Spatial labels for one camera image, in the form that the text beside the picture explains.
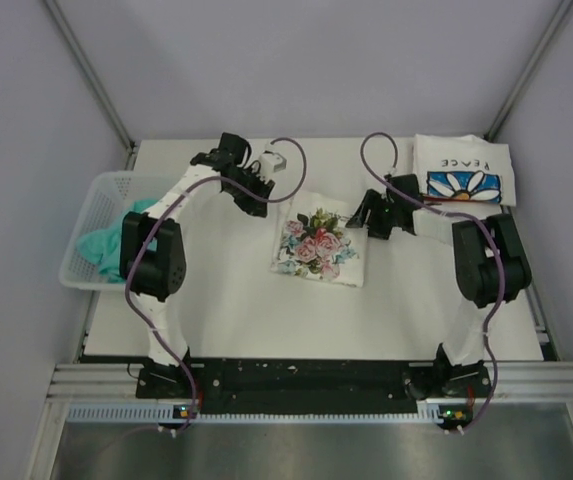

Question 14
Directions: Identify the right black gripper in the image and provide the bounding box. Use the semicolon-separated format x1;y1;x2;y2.
346;190;401;241

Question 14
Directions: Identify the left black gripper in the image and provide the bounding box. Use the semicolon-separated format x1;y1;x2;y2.
224;166;274;217

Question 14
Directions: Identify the white floral print t-shirt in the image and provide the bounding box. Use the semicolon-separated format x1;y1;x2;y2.
270;191;367;288

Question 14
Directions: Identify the teal t-shirt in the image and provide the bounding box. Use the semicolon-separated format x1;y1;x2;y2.
75;199;157;283

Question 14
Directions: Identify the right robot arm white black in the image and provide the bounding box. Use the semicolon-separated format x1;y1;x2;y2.
347;174;532;396

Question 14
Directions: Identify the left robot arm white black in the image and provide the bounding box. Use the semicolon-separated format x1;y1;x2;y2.
119;133;286;397

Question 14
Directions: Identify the folded white daisy t-shirt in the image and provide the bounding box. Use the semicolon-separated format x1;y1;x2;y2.
413;134;517;207

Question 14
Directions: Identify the white plastic laundry basket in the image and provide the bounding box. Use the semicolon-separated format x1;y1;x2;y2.
59;171;179;291

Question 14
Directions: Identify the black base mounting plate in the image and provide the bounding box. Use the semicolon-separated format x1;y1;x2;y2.
136;357;491;415

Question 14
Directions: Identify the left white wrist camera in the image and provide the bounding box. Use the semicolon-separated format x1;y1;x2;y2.
257;144;287;180

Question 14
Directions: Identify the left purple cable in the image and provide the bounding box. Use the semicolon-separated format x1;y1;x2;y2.
124;138;308;436

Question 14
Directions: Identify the grey slotted cable duct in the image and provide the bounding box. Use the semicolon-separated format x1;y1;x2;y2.
66;403;464;427

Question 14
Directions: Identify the right aluminium corner post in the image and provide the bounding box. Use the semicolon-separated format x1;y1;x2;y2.
483;0;573;142

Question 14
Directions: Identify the aluminium corner post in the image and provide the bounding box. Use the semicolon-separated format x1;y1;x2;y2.
41;0;135;151
483;0;573;142

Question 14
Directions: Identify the aluminium front frame rail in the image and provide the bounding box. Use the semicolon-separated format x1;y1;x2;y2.
47;362;573;403

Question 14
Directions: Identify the left aluminium corner post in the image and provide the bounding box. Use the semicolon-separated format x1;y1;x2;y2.
41;0;135;151

